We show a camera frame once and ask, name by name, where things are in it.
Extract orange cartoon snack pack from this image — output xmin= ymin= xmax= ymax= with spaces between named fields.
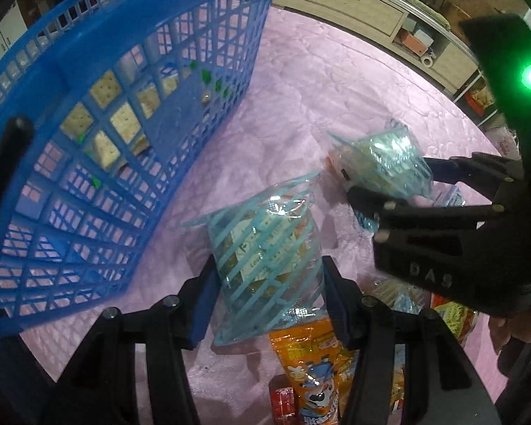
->
xmin=269 ymin=318 xmax=359 ymax=424

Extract blue plastic basket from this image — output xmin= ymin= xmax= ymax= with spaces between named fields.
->
xmin=0 ymin=0 xmax=272 ymax=337

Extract yellow noodle snack pack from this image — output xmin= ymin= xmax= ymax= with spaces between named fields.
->
xmin=430 ymin=294 xmax=479 ymax=346

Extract small red snack packet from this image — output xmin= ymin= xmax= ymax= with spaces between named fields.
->
xmin=270 ymin=387 xmax=298 ymax=425

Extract clear pack white crackers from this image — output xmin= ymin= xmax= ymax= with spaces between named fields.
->
xmin=60 ymin=70 xmax=150 ymax=172

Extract green-edged cracker pack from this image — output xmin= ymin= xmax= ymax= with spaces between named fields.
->
xmin=137 ymin=58 xmax=231 ymax=108

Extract blue striped cookie bag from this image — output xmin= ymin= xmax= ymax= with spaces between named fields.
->
xmin=186 ymin=172 xmax=327 ymax=345

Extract pink quilted tablecloth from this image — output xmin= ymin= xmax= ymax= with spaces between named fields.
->
xmin=22 ymin=8 xmax=498 ymax=424

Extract cream tv cabinet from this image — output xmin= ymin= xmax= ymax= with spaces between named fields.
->
xmin=273 ymin=0 xmax=481 ymax=98

